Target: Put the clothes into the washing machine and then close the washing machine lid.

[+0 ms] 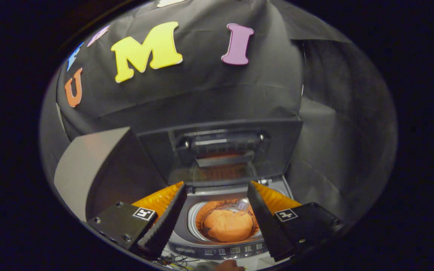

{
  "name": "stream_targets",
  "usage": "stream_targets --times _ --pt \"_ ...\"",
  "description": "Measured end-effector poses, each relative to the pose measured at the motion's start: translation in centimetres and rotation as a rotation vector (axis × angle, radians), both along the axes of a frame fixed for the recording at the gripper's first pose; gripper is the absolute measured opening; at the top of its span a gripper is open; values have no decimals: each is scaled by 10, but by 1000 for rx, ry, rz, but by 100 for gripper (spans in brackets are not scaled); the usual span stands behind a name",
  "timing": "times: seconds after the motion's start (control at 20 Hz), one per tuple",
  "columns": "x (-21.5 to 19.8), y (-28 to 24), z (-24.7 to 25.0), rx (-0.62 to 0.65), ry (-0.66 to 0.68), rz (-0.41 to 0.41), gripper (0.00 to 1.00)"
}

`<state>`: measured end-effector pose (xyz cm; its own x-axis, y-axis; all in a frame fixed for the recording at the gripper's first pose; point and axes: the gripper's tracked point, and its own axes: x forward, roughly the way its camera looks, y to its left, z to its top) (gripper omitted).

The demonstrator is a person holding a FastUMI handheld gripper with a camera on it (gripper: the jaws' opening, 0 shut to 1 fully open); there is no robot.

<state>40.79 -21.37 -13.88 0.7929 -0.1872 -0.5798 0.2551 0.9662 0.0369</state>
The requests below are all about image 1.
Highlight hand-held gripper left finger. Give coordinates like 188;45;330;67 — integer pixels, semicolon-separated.
87;181;188;260

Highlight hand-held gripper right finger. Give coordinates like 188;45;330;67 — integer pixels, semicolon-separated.
247;181;344;262

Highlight yellow garment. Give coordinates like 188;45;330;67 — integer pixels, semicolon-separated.
203;209;254;242

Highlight grey washing machine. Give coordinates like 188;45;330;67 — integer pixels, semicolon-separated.
138;119;304;260

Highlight washing machine lid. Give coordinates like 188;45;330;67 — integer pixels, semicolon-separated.
138;119;303;186

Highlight grey cabinet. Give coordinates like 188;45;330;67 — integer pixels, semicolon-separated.
54;127;167;222

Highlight black backdrop cloth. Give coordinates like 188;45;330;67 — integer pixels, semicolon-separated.
40;0;398;226

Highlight black cables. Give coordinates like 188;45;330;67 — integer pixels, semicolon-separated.
160;254;202;271

